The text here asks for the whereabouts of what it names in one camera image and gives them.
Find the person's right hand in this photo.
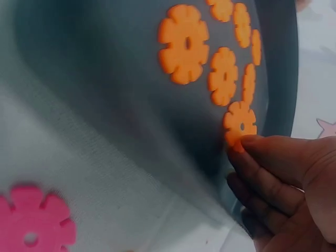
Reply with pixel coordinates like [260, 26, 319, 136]
[226, 132, 336, 252]

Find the orange plastic flower disc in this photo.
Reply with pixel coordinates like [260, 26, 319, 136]
[222, 101, 258, 153]

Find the pile of orange flower pieces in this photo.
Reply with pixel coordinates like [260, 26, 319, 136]
[157, 0, 263, 107]

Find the dark grey tray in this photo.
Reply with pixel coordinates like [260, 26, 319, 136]
[10, 0, 300, 239]

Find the pink plastic flower disc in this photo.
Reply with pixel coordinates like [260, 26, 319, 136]
[0, 183, 77, 252]

